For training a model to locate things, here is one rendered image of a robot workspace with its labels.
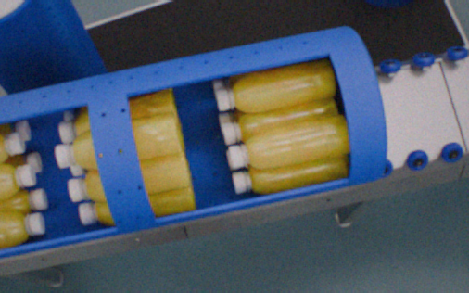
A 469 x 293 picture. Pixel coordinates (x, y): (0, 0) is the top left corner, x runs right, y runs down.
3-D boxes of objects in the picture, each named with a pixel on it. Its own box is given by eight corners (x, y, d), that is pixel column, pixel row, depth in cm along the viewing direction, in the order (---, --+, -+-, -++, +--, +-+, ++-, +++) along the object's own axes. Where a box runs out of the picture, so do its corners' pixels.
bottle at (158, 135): (174, 110, 119) (67, 133, 118) (172, 110, 112) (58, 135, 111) (183, 150, 119) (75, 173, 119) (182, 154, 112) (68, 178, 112)
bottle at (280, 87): (338, 91, 119) (230, 113, 118) (333, 101, 126) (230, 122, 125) (329, 52, 120) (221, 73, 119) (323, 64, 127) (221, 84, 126)
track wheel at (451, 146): (465, 145, 132) (461, 138, 134) (444, 149, 132) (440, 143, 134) (463, 161, 135) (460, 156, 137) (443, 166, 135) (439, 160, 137)
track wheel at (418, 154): (430, 152, 132) (426, 146, 134) (409, 157, 132) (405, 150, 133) (429, 170, 135) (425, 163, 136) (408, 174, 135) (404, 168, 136)
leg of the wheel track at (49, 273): (65, 285, 223) (3, 270, 162) (48, 288, 223) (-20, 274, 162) (62, 268, 224) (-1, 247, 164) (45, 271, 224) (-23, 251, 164)
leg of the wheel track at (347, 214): (354, 224, 227) (395, 188, 167) (337, 228, 227) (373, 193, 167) (349, 208, 229) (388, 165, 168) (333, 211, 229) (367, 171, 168)
